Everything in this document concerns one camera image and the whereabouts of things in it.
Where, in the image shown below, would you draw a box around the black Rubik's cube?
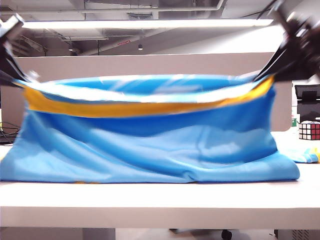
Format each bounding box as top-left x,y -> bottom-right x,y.
298,121 -> 320,141

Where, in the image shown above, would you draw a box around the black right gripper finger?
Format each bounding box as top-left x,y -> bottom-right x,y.
259,58 -> 291,83
253,41 -> 289,82

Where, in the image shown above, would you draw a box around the brown felt desk divider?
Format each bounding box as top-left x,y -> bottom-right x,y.
0,51 -> 293,132

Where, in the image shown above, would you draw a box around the black tangled desk cables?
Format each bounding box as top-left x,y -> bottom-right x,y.
0,121 -> 20,145

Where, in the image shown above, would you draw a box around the blue patterned soccer jersey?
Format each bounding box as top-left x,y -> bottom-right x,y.
0,73 -> 320,185

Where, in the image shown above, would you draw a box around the black office chair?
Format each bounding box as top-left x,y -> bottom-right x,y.
294,84 -> 320,123

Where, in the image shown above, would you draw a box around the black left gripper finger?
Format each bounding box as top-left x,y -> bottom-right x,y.
0,42 -> 32,83
0,69 -> 25,88

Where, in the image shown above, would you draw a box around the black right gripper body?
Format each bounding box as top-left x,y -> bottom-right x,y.
273,0 -> 320,81

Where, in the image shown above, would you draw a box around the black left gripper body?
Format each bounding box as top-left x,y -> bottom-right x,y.
0,13 -> 25,58

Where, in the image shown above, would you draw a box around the grey vented cabinet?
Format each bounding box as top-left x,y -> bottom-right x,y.
273,228 -> 320,240

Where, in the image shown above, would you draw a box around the long ceiling light strip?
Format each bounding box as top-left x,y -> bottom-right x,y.
21,18 -> 275,30

